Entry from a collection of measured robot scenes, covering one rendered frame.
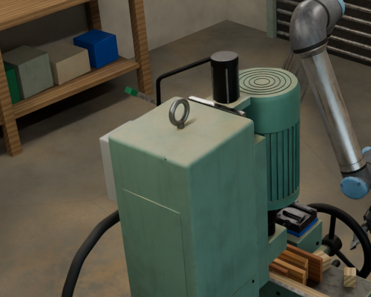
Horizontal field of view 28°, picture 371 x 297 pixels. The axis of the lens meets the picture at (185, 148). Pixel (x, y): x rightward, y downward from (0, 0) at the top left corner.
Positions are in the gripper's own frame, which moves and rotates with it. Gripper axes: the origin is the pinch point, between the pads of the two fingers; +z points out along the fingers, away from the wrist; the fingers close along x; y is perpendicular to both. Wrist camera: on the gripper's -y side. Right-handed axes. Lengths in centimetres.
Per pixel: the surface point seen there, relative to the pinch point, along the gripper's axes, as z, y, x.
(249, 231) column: 46, 77, 9
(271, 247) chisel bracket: 36, 52, 1
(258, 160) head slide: 33, 85, 5
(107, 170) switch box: 56, 97, -17
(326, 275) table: 28.0, 32.5, 9.0
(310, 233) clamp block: 19.0, 34.9, -1.0
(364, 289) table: 27.1, 32.0, 20.1
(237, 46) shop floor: -208, -151, -245
